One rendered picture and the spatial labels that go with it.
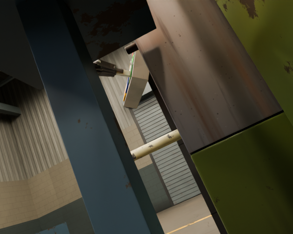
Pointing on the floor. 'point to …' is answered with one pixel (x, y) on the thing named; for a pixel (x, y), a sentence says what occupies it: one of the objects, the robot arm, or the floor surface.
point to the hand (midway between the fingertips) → (123, 72)
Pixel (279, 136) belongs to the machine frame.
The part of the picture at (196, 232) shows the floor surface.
